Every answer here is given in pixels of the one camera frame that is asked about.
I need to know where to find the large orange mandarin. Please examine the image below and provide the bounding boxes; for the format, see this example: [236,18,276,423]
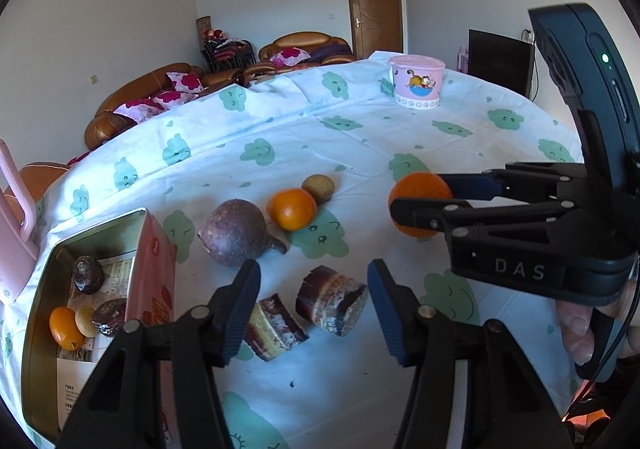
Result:
[387,170,455,239]

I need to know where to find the dark brown date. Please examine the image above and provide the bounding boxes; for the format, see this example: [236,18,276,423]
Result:
[92,299,127,337]

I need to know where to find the dark brown round fruit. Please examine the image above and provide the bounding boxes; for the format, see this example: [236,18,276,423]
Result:
[72,255,105,295]

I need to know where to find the small brown kiwi fruit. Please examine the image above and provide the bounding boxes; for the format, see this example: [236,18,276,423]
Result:
[302,174,335,206]

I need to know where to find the sugarcane piece striped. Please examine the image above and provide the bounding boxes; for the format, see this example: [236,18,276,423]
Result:
[295,265,368,337]

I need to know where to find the sugarcane piece pale cut end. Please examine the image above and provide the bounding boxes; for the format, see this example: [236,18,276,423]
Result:
[244,293,309,361]

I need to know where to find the small orange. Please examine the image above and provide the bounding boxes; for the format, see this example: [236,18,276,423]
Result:
[267,188,317,231]

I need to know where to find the purple passion fruit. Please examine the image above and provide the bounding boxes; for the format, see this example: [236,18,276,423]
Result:
[198,199,288,267]

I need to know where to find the person's hand on gripper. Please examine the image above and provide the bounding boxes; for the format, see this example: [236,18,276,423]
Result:
[555,278,640,366]

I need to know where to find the paper leaflet in tin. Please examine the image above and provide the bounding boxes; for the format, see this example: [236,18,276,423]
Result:
[55,252,134,429]

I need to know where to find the black television screen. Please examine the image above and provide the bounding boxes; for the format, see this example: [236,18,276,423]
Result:
[468,29,535,97]

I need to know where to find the pink metal tin box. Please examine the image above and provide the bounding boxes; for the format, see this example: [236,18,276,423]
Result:
[21,209,177,443]

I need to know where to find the pink cartoon mug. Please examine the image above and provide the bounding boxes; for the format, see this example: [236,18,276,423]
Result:
[388,55,446,110]

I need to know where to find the white tablecloth green clouds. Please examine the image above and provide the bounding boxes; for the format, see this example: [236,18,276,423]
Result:
[37,56,582,448]

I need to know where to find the pink electric kettle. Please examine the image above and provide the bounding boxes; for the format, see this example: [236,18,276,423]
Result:
[0,142,39,305]

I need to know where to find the brown wooden door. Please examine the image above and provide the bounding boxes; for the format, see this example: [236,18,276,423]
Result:
[348,0,404,59]

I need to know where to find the brown leather armchair sofa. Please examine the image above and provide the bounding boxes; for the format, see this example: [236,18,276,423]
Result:
[243,31,356,86]

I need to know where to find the brown wooden chair back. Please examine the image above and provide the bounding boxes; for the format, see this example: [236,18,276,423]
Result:
[4,162,70,223]

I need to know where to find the stacked dark chairs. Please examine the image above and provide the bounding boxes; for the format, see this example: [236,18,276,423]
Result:
[196,16,256,73]

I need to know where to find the brown leather long sofa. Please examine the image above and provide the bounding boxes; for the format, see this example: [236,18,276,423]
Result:
[85,62,243,151]

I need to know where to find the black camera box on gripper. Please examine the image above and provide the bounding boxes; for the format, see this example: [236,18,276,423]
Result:
[528,3,639,250]

